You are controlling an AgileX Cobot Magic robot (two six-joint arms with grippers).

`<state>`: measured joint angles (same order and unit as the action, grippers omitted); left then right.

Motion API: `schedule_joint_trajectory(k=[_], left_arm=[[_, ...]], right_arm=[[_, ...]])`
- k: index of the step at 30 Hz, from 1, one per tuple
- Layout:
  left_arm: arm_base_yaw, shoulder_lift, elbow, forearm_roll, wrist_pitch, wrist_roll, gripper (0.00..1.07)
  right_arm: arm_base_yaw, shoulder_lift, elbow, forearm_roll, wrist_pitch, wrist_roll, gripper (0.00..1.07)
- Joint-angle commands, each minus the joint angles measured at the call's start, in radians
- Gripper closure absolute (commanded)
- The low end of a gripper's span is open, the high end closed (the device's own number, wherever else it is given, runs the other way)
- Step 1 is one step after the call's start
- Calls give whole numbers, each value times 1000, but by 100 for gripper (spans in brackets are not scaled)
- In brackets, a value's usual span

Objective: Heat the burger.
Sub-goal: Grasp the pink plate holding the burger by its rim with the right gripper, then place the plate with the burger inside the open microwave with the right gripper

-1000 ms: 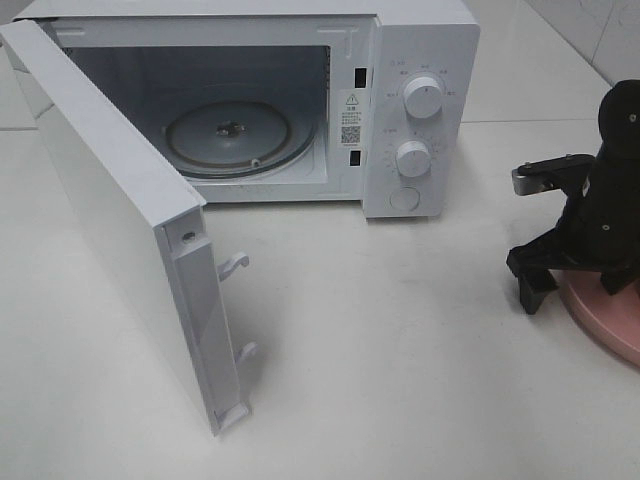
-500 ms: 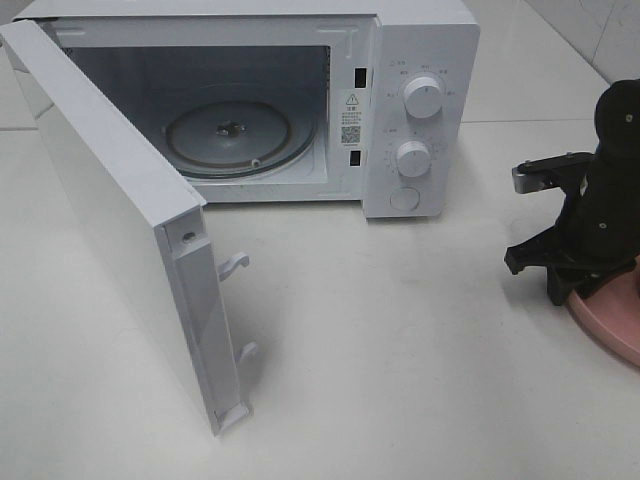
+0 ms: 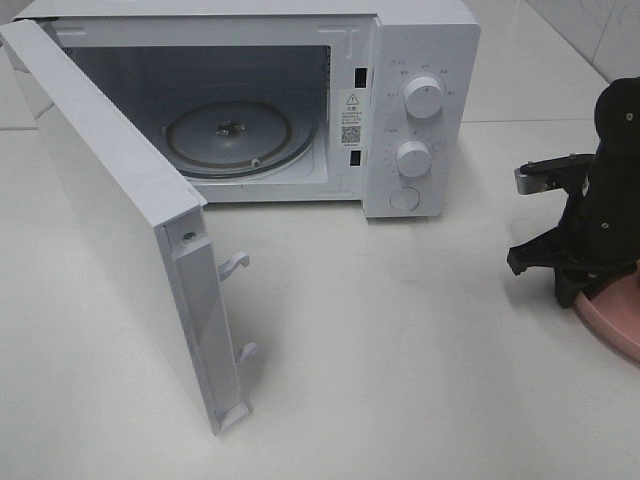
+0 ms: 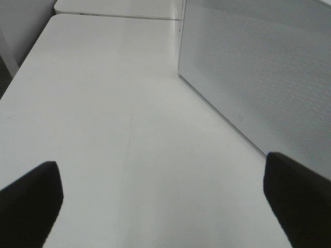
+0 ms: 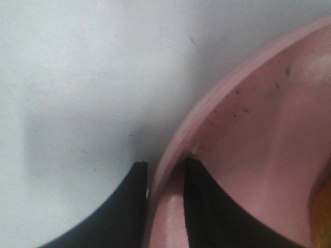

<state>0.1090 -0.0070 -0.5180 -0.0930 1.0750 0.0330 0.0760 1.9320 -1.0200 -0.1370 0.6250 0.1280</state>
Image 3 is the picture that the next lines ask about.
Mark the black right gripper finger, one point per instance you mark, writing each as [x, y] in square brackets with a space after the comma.
[587, 277]
[547, 250]

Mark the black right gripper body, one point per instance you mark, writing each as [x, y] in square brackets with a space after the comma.
[601, 221]

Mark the pink round plate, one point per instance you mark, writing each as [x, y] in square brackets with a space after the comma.
[613, 314]

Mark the round white door button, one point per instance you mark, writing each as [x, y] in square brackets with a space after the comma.
[405, 199]

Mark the white microwave door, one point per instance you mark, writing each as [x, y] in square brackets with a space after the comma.
[142, 218]

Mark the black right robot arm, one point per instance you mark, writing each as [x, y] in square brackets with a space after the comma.
[616, 118]

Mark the lower white timer knob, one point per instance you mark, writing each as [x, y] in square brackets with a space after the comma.
[413, 159]

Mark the upper white power knob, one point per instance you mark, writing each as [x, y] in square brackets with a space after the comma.
[423, 95]

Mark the white microwave oven body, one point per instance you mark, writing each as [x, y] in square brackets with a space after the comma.
[156, 60]

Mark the white warning label sticker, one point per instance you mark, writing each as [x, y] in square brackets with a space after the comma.
[351, 117]

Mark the glass turntable plate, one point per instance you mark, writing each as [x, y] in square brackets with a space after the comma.
[234, 138]

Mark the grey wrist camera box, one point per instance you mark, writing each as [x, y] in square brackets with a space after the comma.
[567, 173]

